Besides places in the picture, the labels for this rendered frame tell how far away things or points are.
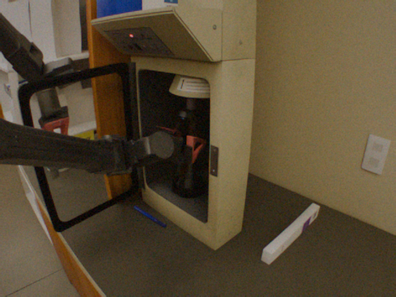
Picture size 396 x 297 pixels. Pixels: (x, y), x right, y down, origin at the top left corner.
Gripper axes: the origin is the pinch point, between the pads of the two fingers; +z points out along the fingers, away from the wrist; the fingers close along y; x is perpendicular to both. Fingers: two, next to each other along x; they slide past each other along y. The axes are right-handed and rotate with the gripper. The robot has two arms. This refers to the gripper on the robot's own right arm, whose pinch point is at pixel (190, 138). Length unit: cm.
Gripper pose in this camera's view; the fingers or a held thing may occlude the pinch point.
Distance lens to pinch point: 76.0
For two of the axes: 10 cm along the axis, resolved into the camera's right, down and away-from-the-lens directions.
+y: -7.4, -2.6, 6.2
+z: 6.7, -2.4, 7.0
